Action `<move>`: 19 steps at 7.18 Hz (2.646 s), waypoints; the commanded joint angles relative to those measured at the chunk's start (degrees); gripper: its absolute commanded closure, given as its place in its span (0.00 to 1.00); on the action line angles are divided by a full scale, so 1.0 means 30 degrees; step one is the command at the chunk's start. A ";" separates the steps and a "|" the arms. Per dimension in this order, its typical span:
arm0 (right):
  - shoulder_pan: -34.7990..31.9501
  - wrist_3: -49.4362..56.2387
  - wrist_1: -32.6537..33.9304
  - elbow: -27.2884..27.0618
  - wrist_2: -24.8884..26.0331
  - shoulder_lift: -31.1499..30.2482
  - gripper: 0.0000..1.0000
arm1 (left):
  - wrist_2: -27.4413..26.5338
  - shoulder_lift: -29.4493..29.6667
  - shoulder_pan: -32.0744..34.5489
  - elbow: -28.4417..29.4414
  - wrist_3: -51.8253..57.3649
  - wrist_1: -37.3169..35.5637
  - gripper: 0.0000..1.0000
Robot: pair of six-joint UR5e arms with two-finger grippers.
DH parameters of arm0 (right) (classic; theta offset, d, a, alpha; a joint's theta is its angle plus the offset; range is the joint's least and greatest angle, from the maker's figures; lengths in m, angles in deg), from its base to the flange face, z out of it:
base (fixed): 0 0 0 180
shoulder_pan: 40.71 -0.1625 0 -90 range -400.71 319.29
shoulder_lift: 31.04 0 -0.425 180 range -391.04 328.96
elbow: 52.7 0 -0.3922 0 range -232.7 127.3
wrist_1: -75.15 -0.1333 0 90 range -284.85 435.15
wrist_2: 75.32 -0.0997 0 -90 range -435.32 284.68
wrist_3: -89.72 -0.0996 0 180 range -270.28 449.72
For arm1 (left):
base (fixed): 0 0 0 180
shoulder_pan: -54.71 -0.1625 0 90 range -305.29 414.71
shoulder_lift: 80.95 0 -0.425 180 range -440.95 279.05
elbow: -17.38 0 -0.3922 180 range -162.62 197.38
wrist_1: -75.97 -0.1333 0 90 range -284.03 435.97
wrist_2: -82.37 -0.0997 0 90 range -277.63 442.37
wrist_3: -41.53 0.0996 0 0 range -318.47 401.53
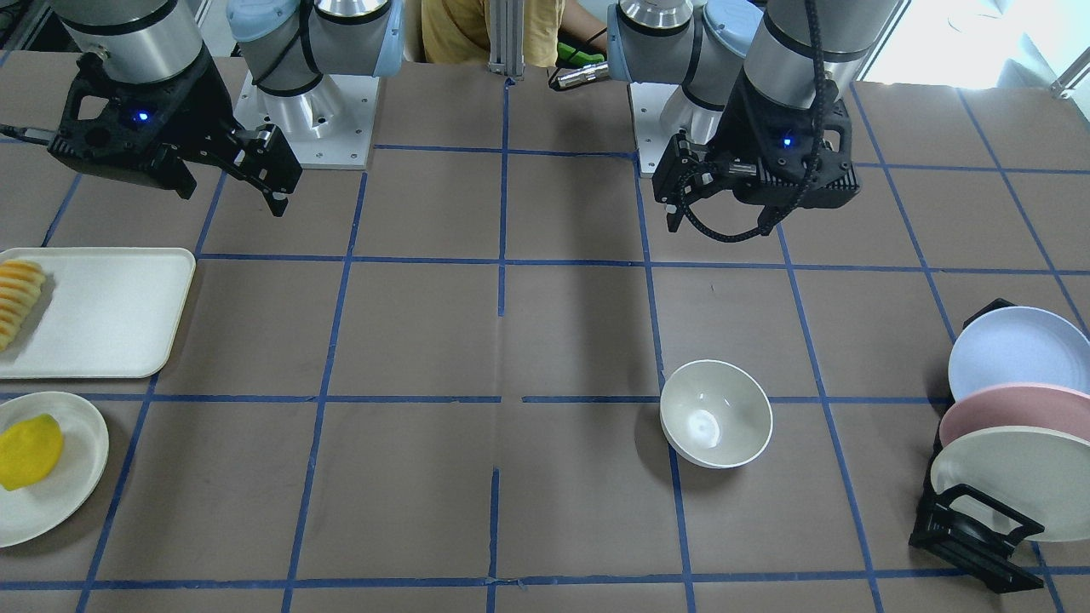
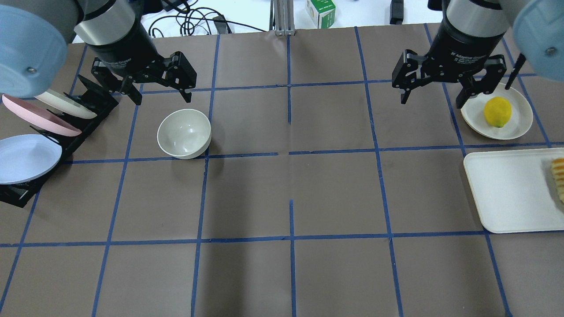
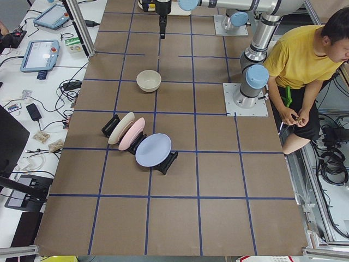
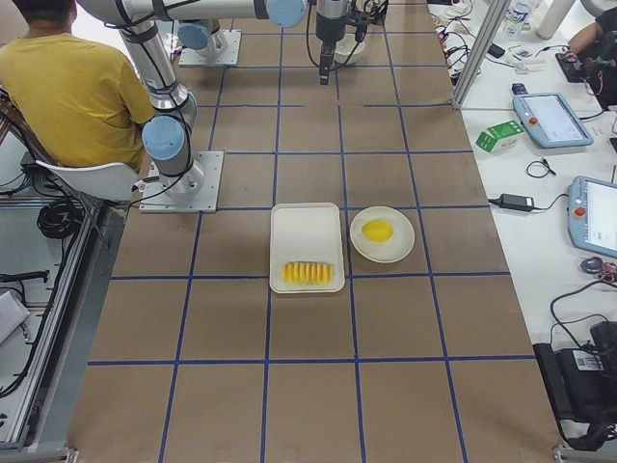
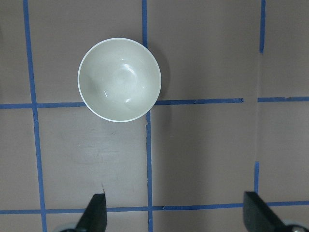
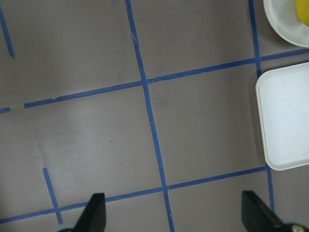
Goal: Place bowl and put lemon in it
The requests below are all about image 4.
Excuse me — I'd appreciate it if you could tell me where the aluminium frame post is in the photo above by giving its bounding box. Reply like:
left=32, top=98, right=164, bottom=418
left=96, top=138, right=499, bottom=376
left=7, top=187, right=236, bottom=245
left=452, top=0, right=510, bottom=109

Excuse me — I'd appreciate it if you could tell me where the black phone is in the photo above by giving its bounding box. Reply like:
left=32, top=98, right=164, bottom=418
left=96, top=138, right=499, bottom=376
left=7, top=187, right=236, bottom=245
left=487, top=43, right=505, bottom=59

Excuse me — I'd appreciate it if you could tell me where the cream round plate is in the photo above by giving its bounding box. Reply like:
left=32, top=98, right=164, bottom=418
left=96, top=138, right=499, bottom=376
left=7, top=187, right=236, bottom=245
left=350, top=206, right=416, bottom=263

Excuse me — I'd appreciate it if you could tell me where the black power adapter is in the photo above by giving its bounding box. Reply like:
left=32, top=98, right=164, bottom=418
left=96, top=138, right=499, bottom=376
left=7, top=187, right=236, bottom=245
left=499, top=193, right=535, bottom=212

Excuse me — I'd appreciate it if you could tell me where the person in yellow shirt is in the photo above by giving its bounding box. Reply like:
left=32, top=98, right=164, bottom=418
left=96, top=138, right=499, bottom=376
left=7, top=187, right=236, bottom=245
left=1, top=1, right=154, bottom=171

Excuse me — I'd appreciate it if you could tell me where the green white box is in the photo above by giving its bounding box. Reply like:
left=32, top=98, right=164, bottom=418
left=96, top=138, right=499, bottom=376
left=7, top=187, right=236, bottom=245
left=475, top=120, right=524, bottom=153

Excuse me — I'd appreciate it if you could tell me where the far teach pendant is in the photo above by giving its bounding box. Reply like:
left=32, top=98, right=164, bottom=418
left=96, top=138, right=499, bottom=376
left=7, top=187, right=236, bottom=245
left=512, top=93, right=594, bottom=149

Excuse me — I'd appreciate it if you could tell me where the near teach pendant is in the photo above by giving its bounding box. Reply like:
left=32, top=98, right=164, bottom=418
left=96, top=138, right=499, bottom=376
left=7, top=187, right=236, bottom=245
left=567, top=176, right=616, bottom=258

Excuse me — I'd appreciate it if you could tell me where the cream rectangular tray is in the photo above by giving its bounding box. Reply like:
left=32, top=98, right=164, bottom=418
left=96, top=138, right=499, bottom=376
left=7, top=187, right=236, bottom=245
left=269, top=203, right=345, bottom=294

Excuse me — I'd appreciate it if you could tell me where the white ceramic bowl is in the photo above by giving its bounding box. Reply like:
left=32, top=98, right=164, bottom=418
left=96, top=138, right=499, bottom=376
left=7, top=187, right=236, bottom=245
left=335, top=34, right=365, bottom=65

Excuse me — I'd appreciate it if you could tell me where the white chair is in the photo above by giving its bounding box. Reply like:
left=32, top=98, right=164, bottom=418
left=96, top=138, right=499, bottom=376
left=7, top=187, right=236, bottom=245
left=36, top=160, right=139, bottom=202

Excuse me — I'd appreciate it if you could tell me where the coiled black cable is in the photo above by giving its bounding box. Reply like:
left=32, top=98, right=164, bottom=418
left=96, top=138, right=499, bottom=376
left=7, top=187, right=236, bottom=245
left=38, top=197, right=86, bottom=240

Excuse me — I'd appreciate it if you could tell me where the sliced yellow fruit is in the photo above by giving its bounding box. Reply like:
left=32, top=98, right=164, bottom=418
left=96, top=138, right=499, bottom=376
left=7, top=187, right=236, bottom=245
left=282, top=261, right=334, bottom=286

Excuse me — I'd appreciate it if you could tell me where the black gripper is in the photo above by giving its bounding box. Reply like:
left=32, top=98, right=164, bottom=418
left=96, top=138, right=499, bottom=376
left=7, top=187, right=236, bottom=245
left=315, top=0, right=346, bottom=86

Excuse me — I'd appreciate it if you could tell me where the yellow lemon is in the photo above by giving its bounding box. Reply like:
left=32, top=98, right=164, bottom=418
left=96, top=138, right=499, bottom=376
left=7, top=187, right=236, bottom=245
left=362, top=219, right=394, bottom=242

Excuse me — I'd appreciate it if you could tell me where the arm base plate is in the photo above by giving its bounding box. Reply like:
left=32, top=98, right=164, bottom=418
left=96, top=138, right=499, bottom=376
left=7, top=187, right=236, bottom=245
left=138, top=150, right=225, bottom=213
left=178, top=23, right=242, bottom=68

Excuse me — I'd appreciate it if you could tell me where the teach pendant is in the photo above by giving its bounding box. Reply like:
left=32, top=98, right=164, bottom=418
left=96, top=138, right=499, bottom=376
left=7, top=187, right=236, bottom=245
left=512, top=93, right=594, bottom=149
left=567, top=176, right=616, bottom=258

